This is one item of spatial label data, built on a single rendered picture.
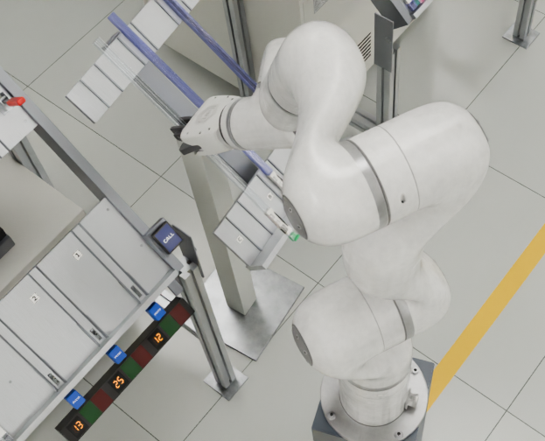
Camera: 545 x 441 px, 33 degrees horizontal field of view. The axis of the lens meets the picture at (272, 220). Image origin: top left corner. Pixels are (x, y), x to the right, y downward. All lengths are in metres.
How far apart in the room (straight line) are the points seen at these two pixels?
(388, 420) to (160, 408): 0.96
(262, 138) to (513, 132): 1.55
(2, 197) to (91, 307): 0.46
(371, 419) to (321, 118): 0.77
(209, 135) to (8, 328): 0.52
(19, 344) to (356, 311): 0.69
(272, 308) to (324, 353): 1.24
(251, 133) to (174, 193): 1.37
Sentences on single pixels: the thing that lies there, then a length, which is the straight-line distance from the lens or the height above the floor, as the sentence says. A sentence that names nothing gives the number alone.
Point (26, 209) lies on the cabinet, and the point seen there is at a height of 0.62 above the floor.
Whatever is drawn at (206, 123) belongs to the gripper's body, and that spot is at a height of 1.10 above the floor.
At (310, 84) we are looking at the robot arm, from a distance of 0.98.
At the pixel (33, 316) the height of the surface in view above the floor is 0.81.
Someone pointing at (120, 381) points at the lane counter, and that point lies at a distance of 1.78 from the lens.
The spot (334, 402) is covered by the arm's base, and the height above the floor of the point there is 0.71.
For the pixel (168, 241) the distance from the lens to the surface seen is 1.73.
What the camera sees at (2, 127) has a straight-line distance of 1.70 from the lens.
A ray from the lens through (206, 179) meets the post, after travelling 1.92.
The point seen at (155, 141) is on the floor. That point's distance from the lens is 2.86.
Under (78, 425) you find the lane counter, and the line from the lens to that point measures 1.77.
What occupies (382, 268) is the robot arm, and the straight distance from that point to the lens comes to 1.08.
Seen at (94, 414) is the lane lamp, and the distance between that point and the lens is 1.77.
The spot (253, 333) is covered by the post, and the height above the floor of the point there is 0.01.
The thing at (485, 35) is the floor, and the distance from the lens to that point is 3.06.
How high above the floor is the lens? 2.27
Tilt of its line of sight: 59 degrees down
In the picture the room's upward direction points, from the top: 10 degrees counter-clockwise
